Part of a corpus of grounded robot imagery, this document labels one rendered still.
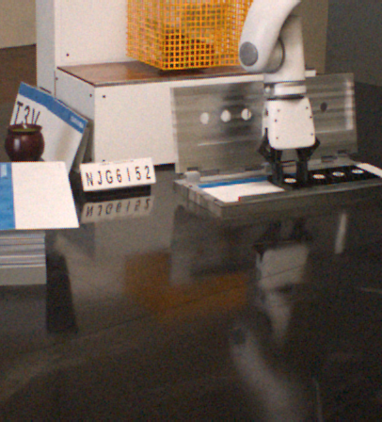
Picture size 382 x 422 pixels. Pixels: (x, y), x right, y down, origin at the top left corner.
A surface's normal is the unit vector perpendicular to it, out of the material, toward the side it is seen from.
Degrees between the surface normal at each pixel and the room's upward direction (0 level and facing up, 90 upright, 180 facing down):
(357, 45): 90
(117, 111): 90
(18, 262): 90
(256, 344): 0
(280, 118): 76
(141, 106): 90
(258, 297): 0
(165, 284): 0
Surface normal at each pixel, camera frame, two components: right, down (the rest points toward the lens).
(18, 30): 0.67, 0.24
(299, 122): 0.46, 0.07
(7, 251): 0.16, 0.30
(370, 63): -0.74, 0.18
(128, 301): 0.02, -0.95
